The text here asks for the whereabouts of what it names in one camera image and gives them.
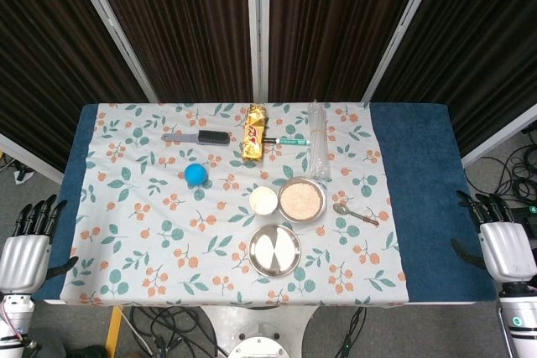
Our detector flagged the gold snack packet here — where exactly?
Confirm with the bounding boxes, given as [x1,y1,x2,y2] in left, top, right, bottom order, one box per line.
[241,103,269,162]

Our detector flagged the blue ball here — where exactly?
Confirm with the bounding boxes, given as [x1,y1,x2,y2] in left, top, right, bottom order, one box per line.
[184,163,208,187]

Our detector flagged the black power strip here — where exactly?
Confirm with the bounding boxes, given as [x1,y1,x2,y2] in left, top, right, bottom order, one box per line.
[509,205,537,227]

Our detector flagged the dark fluted partition panel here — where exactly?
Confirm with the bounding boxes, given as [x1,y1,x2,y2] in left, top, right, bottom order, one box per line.
[86,0,259,103]
[255,0,429,103]
[362,0,537,166]
[0,0,159,185]

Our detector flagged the floral tablecloth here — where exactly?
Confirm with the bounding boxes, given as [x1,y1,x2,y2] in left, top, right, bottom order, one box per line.
[58,101,410,307]

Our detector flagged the black floor cables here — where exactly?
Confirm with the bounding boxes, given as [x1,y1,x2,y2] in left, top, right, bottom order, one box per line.
[463,129,537,210]

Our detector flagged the green marker pen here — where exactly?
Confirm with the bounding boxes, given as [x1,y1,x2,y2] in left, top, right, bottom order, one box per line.
[263,137,311,146]

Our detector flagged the black cables under table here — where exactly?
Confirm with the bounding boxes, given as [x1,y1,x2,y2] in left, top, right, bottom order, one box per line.
[125,305,222,358]

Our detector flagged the steel plate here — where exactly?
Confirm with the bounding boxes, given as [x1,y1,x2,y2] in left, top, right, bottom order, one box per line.
[248,224,302,278]

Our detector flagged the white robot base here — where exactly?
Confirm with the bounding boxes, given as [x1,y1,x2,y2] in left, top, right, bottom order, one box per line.
[201,305,320,358]

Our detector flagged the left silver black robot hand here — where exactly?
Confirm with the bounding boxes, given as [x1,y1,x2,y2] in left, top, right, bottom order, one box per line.
[0,194,80,295]

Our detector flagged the metal bowl of grain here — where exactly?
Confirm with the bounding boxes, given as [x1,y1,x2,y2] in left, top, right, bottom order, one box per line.
[276,176,327,223]

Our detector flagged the blue table cloth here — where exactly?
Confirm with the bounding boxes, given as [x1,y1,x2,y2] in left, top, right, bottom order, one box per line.
[35,101,498,304]

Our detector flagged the black brush grey handle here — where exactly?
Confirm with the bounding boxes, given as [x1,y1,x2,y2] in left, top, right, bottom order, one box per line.
[161,130,232,147]

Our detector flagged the metal spoon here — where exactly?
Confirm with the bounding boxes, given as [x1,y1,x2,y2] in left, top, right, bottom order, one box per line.
[332,202,380,227]

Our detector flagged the white paper cup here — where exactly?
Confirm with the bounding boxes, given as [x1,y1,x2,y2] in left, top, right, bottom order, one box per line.
[248,185,279,216]

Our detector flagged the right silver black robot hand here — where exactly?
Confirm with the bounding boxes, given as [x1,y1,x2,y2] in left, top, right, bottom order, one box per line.
[451,189,537,287]

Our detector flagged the clear plastic tube bundle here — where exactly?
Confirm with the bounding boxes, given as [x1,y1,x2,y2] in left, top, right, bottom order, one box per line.
[308,100,331,181]

